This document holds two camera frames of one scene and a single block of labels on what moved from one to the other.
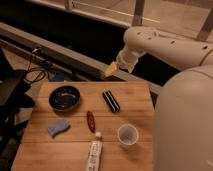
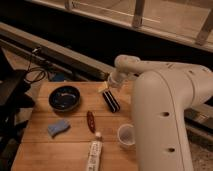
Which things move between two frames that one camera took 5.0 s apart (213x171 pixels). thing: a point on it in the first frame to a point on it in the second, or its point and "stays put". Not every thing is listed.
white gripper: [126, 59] to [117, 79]
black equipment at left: [14, 99] stays put
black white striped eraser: [111, 100] stays put
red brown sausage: [91, 121] stays put
